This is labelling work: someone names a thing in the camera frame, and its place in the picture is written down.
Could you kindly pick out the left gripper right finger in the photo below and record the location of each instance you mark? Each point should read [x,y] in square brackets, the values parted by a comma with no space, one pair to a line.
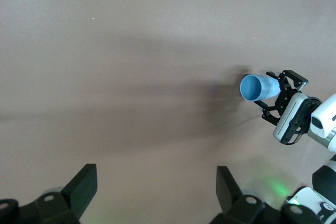
[231,192]

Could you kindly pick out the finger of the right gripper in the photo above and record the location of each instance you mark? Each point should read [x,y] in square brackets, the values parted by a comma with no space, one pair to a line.
[287,82]
[273,111]

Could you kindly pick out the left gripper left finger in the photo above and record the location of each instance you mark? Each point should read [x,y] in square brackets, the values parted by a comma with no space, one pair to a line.
[78,190]

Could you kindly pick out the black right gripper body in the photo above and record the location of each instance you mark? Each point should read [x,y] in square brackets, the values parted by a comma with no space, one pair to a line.
[311,106]

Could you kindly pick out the light blue plastic cup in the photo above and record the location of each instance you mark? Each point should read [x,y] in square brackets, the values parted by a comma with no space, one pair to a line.
[250,89]

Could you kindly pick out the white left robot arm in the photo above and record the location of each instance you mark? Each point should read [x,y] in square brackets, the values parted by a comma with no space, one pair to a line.
[307,195]

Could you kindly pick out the brown table cover mat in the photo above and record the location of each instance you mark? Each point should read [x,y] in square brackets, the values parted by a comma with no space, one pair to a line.
[131,77]

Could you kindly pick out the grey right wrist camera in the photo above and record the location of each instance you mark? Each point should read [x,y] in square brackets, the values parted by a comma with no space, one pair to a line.
[288,116]

